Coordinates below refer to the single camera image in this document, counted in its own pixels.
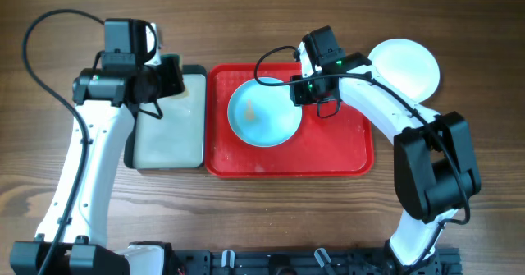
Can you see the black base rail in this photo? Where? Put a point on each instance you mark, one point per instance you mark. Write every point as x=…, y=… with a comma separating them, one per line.
x=349, y=262

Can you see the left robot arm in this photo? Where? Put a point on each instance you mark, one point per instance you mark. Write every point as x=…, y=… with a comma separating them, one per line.
x=72, y=237

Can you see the white plate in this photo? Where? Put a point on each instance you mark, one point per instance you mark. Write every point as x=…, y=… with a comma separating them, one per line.
x=398, y=61

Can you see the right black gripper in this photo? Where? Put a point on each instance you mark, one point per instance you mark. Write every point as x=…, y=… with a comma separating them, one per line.
x=298, y=91

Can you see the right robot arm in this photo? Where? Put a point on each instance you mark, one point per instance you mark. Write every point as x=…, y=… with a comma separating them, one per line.
x=435, y=167

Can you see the black tray with grey liner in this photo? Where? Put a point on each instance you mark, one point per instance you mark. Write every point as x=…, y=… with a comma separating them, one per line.
x=175, y=141

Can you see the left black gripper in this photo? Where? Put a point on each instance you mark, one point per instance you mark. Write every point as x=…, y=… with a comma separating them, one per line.
x=173, y=76

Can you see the pale green plate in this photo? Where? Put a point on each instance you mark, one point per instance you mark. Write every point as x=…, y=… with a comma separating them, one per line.
x=423, y=87

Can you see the light blue plate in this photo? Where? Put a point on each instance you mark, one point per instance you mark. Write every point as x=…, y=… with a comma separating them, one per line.
x=261, y=114

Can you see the red plastic tray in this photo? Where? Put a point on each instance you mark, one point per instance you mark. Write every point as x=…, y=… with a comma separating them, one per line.
x=341, y=145

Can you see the green and yellow sponge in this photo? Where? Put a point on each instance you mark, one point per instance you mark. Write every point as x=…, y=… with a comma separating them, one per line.
x=173, y=56

